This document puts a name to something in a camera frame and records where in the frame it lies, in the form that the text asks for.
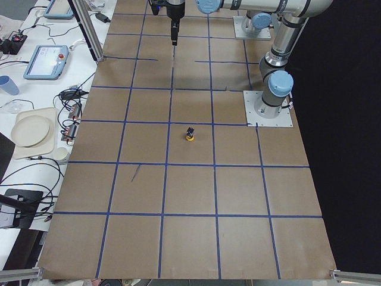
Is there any far blue teach pendant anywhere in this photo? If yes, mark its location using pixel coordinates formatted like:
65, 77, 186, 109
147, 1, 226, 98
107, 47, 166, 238
43, 0, 74, 20

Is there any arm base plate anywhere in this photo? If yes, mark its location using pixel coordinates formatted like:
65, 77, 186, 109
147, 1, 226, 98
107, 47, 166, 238
233, 16, 271, 41
243, 91, 293, 128

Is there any white paper cup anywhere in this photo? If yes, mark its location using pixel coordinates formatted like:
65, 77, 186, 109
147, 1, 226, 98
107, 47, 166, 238
52, 147, 70, 164

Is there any yellow push button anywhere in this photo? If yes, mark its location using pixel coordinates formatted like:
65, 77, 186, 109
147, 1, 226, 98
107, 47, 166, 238
185, 127, 195, 142

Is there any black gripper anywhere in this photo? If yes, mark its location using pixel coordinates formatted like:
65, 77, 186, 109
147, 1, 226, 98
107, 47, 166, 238
166, 0, 185, 46

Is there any near blue teach pendant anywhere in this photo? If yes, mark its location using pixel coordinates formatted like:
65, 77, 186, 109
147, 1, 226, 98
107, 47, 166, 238
23, 45, 69, 80

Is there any black power adapter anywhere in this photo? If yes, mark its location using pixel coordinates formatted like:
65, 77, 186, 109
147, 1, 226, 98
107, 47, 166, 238
95, 13, 111, 23

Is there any blue teach pendant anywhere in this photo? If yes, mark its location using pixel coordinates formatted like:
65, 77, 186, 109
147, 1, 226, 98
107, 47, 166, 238
23, 45, 69, 80
43, 0, 74, 20

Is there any beige round plate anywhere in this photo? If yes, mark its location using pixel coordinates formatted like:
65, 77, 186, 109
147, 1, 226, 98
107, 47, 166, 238
11, 115, 50, 147

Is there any aluminium frame post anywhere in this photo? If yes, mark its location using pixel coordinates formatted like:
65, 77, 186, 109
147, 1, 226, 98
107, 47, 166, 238
68, 0, 104, 63

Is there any light blue plastic cup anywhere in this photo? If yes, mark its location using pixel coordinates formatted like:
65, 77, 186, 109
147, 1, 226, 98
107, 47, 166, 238
0, 75, 20, 96

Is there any beige rectangular tray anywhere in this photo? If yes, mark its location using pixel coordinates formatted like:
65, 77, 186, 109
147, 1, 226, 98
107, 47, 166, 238
11, 107, 57, 160

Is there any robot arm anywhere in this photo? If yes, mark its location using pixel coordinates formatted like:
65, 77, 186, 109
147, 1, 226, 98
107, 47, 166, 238
195, 1, 332, 119
242, 10, 272, 35

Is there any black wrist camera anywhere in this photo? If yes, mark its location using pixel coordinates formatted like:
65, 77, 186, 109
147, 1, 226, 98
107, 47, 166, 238
148, 0, 165, 15

